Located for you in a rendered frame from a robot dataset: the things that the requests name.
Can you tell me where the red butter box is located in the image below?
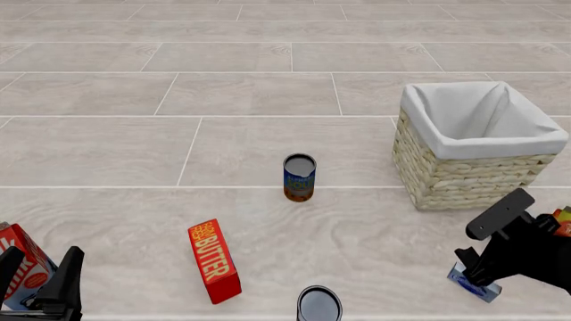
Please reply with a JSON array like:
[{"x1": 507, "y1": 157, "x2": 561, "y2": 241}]
[{"x1": 186, "y1": 218, "x2": 244, "y2": 306}]

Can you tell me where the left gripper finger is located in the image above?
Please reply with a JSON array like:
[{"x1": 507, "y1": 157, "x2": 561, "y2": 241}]
[
  {"x1": 34, "y1": 245, "x2": 86, "y2": 309},
  {"x1": 0, "y1": 245, "x2": 27, "y2": 302}
]

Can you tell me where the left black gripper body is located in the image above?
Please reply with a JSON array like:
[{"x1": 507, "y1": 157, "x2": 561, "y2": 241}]
[{"x1": 0, "y1": 300, "x2": 84, "y2": 321}]

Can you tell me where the dark tin with grey lid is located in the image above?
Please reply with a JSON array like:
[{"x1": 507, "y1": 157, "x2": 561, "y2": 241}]
[{"x1": 296, "y1": 284, "x2": 343, "y2": 321}]

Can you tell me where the blue soup can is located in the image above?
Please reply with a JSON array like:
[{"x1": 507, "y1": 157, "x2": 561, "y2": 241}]
[{"x1": 282, "y1": 152, "x2": 319, "y2": 203}]

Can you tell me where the blue and white cream cheese box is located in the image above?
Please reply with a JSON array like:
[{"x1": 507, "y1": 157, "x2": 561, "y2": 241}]
[{"x1": 446, "y1": 261, "x2": 502, "y2": 304}]

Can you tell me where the wicker basket with white liner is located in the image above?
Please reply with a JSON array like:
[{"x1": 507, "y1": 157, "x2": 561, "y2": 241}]
[{"x1": 392, "y1": 80, "x2": 570, "y2": 211}]

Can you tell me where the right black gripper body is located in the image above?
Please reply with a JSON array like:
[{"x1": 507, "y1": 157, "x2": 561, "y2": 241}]
[{"x1": 480, "y1": 230, "x2": 543, "y2": 279}]

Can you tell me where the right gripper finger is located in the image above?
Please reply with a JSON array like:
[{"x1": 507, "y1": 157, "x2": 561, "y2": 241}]
[
  {"x1": 461, "y1": 264, "x2": 497, "y2": 287},
  {"x1": 453, "y1": 246, "x2": 484, "y2": 269}
]

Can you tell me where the orange and yellow box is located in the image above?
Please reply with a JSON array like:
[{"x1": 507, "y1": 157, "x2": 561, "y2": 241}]
[{"x1": 551, "y1": 205, "x2": 571, "y2": 239}]

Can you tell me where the flat plate on black stalk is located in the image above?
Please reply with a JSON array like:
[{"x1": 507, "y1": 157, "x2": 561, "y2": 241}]
[{"x1": 465, "y1": 187, "x2": 536, "y2": 241}]

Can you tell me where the red and white milk carton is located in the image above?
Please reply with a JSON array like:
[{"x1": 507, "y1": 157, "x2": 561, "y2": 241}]
[{"x1": 0, "y1": 221, "x2": 60, "y2": 310}]

